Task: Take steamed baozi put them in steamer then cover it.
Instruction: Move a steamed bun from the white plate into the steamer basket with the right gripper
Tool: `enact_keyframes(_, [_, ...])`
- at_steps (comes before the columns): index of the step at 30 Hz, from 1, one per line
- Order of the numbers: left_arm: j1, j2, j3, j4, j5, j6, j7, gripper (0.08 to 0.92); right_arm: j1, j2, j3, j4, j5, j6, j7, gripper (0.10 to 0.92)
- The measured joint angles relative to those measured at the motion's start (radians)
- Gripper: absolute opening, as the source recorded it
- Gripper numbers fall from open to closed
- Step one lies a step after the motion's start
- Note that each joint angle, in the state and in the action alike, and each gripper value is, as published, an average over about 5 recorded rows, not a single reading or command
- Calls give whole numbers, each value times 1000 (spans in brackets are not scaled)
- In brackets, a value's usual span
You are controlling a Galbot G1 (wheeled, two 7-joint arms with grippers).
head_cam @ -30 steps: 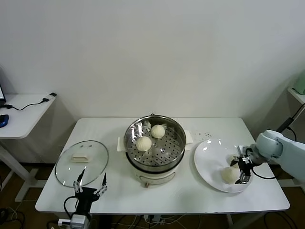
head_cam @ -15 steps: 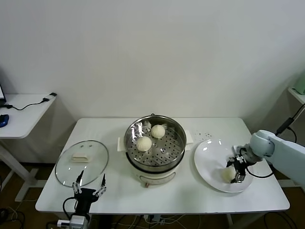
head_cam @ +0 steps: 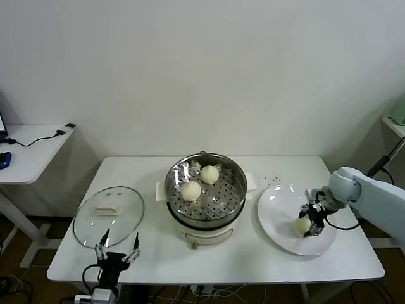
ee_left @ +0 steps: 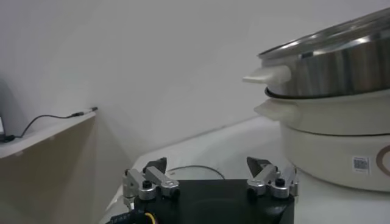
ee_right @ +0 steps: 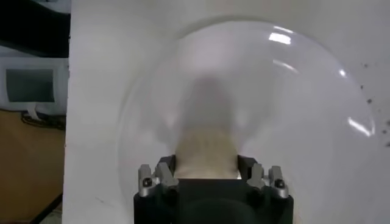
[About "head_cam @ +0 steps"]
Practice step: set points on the round glass pot lid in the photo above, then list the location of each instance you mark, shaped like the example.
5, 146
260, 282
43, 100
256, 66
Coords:
126, 202

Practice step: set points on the white power strip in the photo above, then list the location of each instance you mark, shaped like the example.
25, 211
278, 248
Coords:
205, 289

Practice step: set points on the white table leg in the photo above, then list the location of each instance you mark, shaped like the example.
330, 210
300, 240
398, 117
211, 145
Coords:
304, 289

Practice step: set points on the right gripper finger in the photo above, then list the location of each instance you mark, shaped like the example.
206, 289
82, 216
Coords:
305, 211
314, 231

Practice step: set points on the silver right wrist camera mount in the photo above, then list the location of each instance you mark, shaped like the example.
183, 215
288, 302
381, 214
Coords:
311, 194

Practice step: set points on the pale green appliance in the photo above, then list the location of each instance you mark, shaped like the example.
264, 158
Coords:
399, 114

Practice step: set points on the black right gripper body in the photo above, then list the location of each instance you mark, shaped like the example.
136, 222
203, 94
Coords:
317, 215

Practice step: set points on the stainless steel steamer basket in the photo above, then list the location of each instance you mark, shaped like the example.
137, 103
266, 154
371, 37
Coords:
228, 196

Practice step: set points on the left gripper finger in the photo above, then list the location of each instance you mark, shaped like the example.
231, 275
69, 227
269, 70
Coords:
104, 238
137, 242

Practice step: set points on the white steamed baozi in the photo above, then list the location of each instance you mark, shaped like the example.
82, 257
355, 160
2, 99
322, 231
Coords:
300, 227
190, 191
209, 174

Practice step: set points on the blue computer mouse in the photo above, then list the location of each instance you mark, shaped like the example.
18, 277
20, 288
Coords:
4, 160

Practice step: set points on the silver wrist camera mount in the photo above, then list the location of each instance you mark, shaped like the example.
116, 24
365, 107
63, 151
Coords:
311, 194
101, 296

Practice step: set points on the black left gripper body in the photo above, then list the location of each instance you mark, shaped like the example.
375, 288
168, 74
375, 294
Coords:
111, 266

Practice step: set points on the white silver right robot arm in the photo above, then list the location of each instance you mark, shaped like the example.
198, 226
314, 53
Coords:
379, 196

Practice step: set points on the black laptop screen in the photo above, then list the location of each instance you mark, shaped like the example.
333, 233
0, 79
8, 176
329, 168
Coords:
2, 125

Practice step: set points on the cream electric cooking pot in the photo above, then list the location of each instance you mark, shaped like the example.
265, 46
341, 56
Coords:
209, 237

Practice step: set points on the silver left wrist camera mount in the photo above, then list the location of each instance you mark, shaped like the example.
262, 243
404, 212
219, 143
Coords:
101, 296

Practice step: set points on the white side desk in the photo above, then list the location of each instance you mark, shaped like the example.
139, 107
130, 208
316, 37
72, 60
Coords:
31, 158

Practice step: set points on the large white plate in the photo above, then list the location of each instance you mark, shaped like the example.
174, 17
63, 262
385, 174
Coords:
278, 228

